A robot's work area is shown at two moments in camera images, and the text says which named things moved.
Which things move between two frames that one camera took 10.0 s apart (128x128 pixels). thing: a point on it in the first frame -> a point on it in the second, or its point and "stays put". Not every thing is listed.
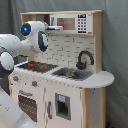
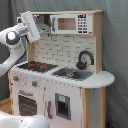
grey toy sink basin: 72,73 stays put
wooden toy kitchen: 64,86 stays put
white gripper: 54,27 -> 30,26
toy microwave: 73,23 stays put
